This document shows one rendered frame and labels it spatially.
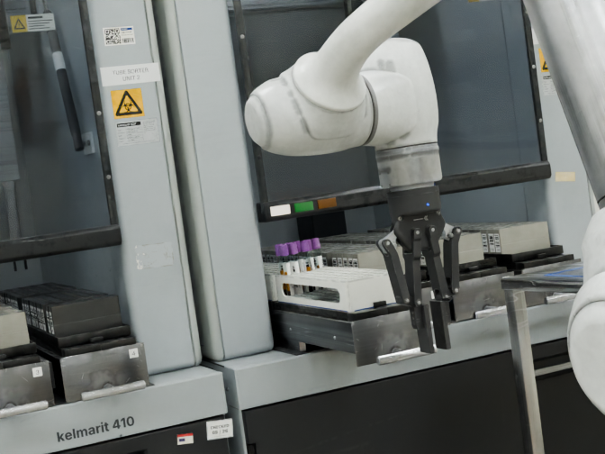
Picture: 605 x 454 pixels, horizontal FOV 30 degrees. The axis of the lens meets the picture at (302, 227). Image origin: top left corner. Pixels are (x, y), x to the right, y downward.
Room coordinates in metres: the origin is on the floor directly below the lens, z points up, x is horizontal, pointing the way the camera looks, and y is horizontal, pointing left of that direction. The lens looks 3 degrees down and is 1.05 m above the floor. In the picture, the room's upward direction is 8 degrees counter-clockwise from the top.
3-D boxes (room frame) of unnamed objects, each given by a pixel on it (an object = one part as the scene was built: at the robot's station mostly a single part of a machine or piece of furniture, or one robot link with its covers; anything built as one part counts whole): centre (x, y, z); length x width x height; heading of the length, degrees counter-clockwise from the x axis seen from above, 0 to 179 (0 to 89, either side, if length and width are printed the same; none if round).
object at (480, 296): (2.33, -0.19, 0.78); 0.73 x 0.14 x 0.09; 23
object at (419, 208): (1.62, -0.16, 0.95); 0.08 x 0.07 x 0.09; 114
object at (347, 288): (1.90, -0.04, 0.83); 0.30 x 0.10 x 0.06; 23
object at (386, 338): (2.02, 0.01, 0.78); 0.73 x 0.14 x 0.09; 23
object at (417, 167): (1.62, -0.16, 1.03); 0.09 x 0.09 x 0.06
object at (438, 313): (1.62, -0.18, 0.80); 0.03 x 0.01 x 0.07; 24
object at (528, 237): (2.18, -0.42, 0.85); 0.12 x 0.02 x 0.06; 112
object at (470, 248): (2.12, -0.28, 0.85); 0.12 x 0.02 x 0.06; 113
